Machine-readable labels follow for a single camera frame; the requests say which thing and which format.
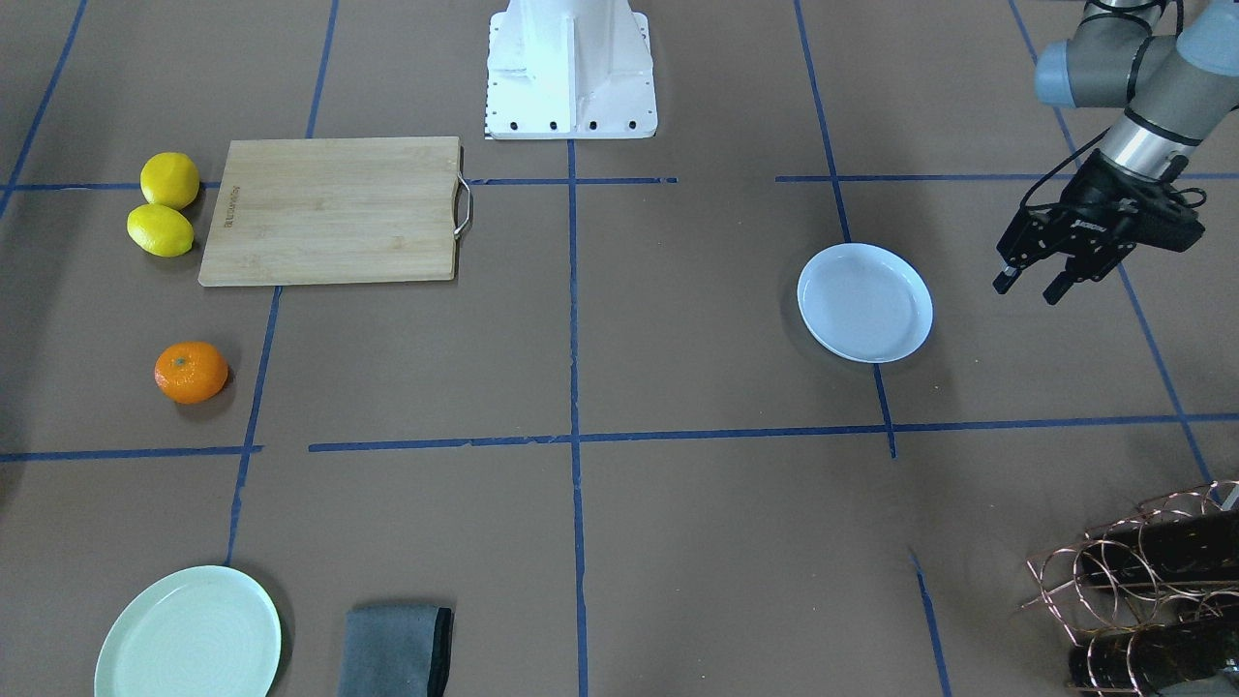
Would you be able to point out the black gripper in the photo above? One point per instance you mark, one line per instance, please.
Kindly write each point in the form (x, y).
(1096, 196)

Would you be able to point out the light blue plate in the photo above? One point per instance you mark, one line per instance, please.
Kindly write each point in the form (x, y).
(864, 303)

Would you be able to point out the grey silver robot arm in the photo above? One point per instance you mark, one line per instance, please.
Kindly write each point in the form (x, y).
(1171, 91)

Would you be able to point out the pale green plate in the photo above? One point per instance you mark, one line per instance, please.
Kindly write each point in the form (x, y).
(207, 630)

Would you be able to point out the dark green wine bottle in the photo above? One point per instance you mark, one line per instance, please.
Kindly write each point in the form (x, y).
(1188, 554)
(1192, 657)

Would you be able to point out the folded grey cloth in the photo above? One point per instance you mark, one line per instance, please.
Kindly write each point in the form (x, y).
(396, 650)

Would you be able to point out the bamboo cutting board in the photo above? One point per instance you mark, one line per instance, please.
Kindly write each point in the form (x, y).
(315, 211)

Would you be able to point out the orange mandarin fruit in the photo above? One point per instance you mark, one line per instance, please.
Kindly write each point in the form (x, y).
(189, 373)

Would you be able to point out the upper yellow lemon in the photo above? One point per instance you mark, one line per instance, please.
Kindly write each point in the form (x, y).
(170, 179)

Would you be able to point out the yellow lemon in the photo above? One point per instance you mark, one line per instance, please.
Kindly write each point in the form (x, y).
(160, 231)
(170, 179)

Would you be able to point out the lower yellow lemon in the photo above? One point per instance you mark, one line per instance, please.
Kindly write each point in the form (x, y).
(160, 231)

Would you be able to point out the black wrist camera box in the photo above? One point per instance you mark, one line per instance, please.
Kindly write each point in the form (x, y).
(1169, 223)

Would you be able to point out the copper wire bottle rack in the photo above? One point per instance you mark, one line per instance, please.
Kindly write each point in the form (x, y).
(1148, 602)

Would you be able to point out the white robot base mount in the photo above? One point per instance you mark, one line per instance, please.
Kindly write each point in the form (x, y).
(569, 69)

